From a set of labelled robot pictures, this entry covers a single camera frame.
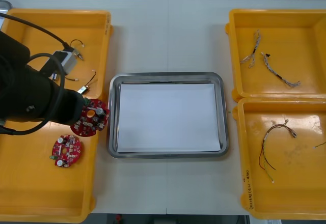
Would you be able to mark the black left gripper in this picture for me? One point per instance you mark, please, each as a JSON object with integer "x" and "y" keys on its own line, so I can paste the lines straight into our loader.
{"x": 70, "y": 107}

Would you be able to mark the round red circuit board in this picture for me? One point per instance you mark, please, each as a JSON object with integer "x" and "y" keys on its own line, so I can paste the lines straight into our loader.
{"x": 94, "y": 122}
{"x": 72, "y": 150}

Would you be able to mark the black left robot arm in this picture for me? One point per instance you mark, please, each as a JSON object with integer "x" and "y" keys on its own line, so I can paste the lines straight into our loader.
{"x": 20, "y": 89}

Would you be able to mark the steel tray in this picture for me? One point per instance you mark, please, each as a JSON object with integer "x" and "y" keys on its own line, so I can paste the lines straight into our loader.
{"x": 113, "y": 122}

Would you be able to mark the yellow-orange plastic bin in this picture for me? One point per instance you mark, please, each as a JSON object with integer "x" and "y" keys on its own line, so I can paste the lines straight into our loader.
{"x": 84, "y": 25}
{"x": 285, "y": 30}
{"x": 293, "y": 196}
{"x": 38, "y": 188}

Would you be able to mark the white paper sheet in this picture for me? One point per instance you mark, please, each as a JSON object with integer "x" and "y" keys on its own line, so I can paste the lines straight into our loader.
{"x": 168, "y": 117}

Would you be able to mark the grey metal container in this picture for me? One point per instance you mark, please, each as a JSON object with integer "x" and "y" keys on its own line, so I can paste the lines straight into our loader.
{"x": 5, "y": 5}

